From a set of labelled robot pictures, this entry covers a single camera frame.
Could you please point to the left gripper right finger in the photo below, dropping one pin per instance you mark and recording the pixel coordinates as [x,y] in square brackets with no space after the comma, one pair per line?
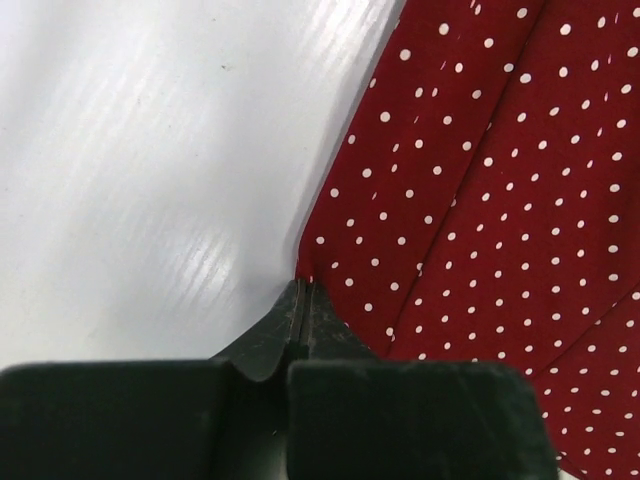
[354,416]

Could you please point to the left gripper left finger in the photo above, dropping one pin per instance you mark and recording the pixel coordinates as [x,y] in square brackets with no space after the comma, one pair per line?
[219,418]

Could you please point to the red polka dot skirt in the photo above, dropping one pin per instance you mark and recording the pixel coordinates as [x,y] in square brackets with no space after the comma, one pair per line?
[484,206]

